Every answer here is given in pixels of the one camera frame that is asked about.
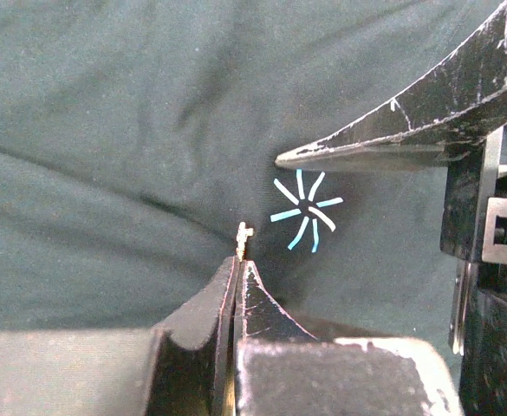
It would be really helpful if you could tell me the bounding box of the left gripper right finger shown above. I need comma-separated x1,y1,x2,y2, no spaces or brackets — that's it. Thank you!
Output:
234,261,464,415

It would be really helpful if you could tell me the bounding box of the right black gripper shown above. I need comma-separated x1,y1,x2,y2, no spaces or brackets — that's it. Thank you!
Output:
440,125,507,415

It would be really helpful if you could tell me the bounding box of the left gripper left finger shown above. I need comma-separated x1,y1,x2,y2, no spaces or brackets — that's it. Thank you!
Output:
146,257,239,415

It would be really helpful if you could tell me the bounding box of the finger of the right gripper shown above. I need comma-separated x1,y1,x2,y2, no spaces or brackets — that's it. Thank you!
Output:
275,1,507,172

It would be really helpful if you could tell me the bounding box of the black t-shirt garment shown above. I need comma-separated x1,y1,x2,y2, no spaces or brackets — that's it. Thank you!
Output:
0,1,497,375

